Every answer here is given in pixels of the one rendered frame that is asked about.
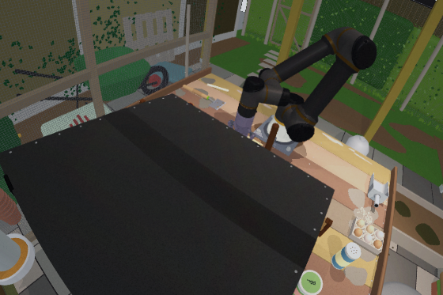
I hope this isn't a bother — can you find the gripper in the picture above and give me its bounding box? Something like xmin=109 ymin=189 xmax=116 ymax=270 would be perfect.
xmin=234 ymin=111 xmax=259 ymax=138

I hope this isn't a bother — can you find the black roofed bantam house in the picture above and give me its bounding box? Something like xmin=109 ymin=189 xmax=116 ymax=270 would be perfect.
xmin=0 ymin=93 xmax=335 ymax=295

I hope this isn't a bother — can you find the brown door hook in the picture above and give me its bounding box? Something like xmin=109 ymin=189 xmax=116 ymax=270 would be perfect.
xmin=320 ymin=218 xmax=334 ymax=238

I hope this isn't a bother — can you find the brown wooden stick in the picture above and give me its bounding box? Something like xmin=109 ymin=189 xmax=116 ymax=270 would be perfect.
xmin=264 ymin=124 xmax=279 ymax=152

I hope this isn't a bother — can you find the white stick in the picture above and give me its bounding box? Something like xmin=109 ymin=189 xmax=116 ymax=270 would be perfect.
xmin=206 ymin=82 xmax=230 ymax=93

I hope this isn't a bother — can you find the thin wooden pole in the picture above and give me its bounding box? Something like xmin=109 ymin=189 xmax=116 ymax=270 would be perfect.
xmin=185 ymin=4 xmax=193 ymax=78

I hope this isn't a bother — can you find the white dome drinker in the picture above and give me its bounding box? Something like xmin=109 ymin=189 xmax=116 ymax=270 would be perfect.
xmin=345 ymin=133 xmax=372 ymax=156

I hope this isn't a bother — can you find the white wooden pallet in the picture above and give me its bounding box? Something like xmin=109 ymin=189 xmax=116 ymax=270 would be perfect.
xmin=122 ymin=8 xmax=175 ymax=51

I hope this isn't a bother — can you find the green wheelbarrow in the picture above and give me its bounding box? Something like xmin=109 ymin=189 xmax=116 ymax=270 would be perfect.
xmin=71 ymin=47 xmax=171 ymax=96

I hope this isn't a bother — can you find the grey metal scoop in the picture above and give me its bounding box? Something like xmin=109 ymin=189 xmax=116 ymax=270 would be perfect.
xmin=366 ymin=172 xmax=389 ymax=214

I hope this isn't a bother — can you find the green hedge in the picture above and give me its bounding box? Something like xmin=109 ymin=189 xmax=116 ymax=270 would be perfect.
xmin=242 ymin=0 xmax=443 ymax=92

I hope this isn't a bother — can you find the grey slanted pole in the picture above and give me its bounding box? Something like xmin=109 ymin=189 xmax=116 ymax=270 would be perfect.
xmin=348 ymin=0 xmax=396 ymax=85
xmin=399 ymin=36 xmax=443 ymax=112

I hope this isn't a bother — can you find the grey tray of eggs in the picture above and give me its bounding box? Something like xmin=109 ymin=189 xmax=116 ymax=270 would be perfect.
xmin=347 ymin=216 xmax=386 ymax=253

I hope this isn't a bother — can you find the wooden framed mesh fence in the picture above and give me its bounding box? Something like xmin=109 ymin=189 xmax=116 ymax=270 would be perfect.
xmin=0 ymin=0 xmax=224 ymax=120

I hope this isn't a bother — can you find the stack of terracotta pots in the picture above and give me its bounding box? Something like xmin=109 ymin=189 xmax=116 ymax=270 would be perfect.
xmin=0 ymin=187 xmax=24 ymax=228

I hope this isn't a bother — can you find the white feeder with orange rim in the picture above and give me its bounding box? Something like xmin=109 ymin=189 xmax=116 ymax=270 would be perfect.
xmin=0 ymin=232 xmax=36 ymax=285

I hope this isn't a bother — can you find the wooden handled grey trowel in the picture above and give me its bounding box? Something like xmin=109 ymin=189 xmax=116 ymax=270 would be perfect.
xmin=182 ymin=85 xmax=226 ymax=112

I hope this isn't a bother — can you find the pale wooden gate frame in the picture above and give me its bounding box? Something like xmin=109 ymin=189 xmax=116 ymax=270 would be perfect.
xmin=264 ymin=0 xmax=332 ymax=47

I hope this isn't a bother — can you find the yellow wooden post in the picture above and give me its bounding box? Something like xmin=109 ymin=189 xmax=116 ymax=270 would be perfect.
xmin=363 ymin=0 xmax=443 ymax=144
xmin=275 ymin=0 xmax=315 ymax=67

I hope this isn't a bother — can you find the brown wooden bench rail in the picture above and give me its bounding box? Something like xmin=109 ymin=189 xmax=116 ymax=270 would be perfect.
xmin=375 ymin=166 xmax=399 ymax=295

